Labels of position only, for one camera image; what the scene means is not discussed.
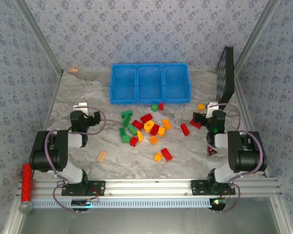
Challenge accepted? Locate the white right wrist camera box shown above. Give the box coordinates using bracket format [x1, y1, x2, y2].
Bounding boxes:
[206, 102, 220, 118]

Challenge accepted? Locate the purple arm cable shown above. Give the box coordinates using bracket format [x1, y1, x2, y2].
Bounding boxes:
[217, 103, 266, 213]
[44, 106, 107, 214]

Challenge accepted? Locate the ridged wooden block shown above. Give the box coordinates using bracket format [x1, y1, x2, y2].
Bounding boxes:
[96, 150, 108, 163]

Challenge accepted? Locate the grey metal panel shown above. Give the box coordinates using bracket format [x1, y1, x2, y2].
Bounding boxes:
[17, 207, 283, 234]

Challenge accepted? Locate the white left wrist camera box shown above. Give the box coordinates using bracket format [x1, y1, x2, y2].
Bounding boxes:
[73, 102, 88, 114]

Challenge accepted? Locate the black grid panel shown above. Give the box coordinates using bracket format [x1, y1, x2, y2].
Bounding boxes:
[216, 45, 235, 112]

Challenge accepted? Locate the red black triangle sign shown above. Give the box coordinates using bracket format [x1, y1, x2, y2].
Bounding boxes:
[207, 145, 219, 158]

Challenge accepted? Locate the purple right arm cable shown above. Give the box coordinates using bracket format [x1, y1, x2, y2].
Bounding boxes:
[217, 103, 266, 213]

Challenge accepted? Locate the blue three-compartment plastic bin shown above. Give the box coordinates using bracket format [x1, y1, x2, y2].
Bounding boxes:
[109, 62, 192, 105]

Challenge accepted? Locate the aluminium extrusion rail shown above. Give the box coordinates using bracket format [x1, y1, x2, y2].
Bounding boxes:
[16, 177, 283, 198]

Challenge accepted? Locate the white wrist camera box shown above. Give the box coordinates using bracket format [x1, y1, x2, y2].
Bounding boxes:
[206, 102, 220, 118]
[73, 102, 88, 114]

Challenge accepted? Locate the slotted white cable duct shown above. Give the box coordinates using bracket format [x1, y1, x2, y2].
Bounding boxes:
[31, 197, 212, 209]

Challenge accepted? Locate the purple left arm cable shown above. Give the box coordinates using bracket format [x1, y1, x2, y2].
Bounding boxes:
[44, 106, 107, 214]

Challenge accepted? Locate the aluminium frame bar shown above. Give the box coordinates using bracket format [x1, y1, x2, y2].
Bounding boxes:
[16, 0, 64, 75]
[234, 0, 282, 73]
[4, 202, 23, 234]
[270, 196, 293, 234]
[31, 70, 64, 178]
[234, 70, 271, 177]

